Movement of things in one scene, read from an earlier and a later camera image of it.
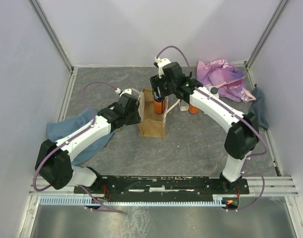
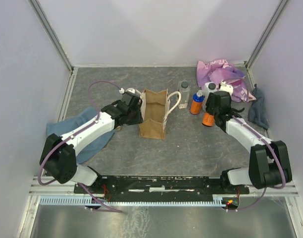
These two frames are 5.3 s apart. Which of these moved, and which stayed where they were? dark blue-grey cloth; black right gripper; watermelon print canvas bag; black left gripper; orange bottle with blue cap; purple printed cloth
Moved: orange bottle with blue cap; black right gripper
Stayed: dark blue-grey cloth; watermelon print canvas bag; black left gripper; purple printed cloth
